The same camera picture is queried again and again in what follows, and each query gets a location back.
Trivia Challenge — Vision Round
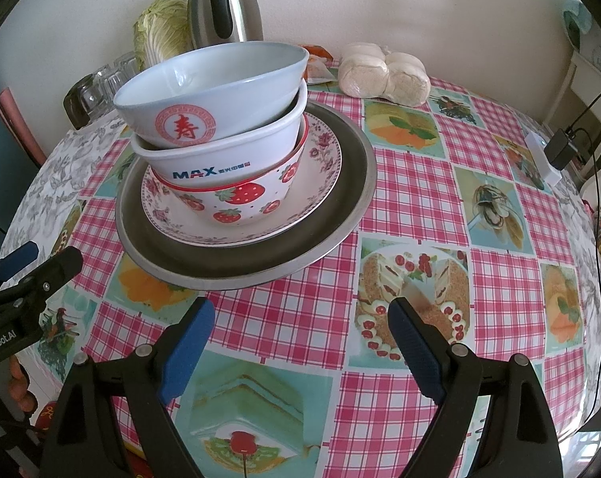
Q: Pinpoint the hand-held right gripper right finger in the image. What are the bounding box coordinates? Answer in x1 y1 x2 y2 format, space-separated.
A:
387 296 565 478

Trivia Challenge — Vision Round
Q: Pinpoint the stainless steel thermos jug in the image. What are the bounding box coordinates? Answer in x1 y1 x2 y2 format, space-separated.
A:
187 0 264 51

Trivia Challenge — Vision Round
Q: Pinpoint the white chair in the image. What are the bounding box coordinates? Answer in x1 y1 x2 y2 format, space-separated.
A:
544 20 601 180

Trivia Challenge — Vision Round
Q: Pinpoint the black cable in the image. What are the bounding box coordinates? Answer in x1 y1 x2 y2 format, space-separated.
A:
566 74 601 133
574 128 601 409

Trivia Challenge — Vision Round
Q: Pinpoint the pale blue bowl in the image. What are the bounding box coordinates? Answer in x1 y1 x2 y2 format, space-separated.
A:
113 42 310 147

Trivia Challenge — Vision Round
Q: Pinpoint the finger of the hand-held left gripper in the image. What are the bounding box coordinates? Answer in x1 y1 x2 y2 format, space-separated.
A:
0 246 84 329
0 240 39 292

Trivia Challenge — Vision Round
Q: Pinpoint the stainless steel basin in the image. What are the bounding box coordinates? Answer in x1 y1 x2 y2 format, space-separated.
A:
115 101 378 290

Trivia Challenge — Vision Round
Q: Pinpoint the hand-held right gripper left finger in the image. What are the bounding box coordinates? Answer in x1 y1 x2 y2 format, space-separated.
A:
41 296 217 478

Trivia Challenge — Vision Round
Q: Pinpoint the person's left hand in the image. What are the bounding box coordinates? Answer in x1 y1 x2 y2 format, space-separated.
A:
9 356 37 415

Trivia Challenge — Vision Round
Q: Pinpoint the clear glass cup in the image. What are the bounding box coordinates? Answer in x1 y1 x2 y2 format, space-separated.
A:
114 51 143 76
89 62 123 115

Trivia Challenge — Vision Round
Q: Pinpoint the orange snack packet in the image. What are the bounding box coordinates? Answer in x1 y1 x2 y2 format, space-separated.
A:
300 45 338 85

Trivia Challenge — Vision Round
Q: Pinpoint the dark glass cup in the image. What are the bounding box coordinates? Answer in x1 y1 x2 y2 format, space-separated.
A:
63 74 97 130

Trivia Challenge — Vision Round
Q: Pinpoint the black charger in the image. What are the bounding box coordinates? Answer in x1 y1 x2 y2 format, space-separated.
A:
544 128 580 170

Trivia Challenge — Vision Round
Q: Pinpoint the round floral rim plate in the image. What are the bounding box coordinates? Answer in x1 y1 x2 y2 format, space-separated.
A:
140 112 343 246

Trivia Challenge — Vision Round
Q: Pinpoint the white power strip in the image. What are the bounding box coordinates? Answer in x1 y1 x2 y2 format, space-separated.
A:
524 132 562 185

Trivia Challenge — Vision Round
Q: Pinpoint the napa cabbage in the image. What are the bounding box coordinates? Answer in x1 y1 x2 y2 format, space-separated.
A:
133 0 194 73

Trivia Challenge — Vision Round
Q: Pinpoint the dark blue panel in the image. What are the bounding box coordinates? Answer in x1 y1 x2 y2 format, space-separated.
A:
0 87 47 230

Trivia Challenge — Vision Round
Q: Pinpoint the plastic bag of steamed buns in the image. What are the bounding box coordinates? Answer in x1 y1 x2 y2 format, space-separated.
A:
337 42 431 106

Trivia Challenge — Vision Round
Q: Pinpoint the checked picture tablecloth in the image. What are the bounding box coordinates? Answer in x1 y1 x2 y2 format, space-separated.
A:
4 57 601 478

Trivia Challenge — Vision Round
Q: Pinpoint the strawberry print bowl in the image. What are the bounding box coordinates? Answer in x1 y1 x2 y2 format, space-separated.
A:
148 114 308 226

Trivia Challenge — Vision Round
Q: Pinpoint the green decorative object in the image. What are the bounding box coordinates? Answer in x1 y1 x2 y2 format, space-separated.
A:
564 2 592 43

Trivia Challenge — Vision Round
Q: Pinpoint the small white printed bowl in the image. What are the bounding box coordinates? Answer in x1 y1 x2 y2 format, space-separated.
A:
131 82 308 191

